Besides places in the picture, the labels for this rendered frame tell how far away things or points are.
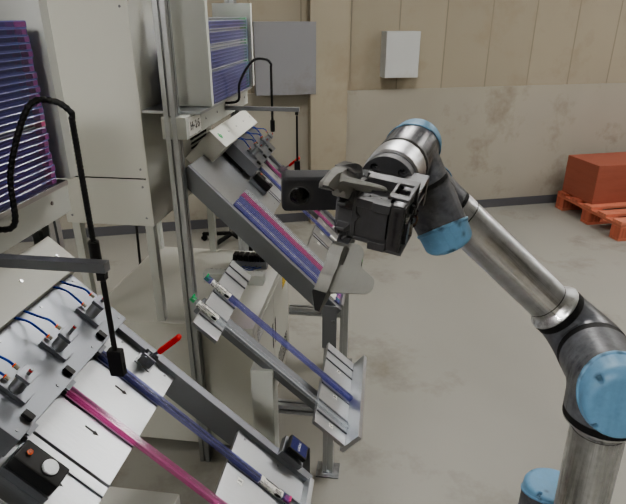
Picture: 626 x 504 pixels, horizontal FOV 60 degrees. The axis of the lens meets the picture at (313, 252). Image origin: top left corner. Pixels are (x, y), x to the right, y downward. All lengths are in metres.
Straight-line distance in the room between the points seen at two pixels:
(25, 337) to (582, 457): 0.93
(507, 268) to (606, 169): 4.34
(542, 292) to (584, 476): 0.31
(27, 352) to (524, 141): 4.89
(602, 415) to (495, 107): 4.40
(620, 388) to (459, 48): 4.24
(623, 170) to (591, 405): 4.54
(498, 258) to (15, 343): 0.79
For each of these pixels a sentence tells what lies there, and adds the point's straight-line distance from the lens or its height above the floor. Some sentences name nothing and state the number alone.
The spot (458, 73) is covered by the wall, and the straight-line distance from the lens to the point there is 5.00.
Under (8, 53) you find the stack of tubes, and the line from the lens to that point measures 1.00.
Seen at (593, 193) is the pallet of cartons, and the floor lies 0.26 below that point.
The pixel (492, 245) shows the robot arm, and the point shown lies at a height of 1.32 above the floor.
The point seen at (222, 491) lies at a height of 0.84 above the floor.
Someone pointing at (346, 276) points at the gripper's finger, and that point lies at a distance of 0.61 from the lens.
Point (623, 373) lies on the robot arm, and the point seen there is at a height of 1.19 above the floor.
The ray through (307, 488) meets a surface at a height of 0.73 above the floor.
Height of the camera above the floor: 1.67
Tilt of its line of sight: 23 degrees down
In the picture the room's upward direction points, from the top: straight up
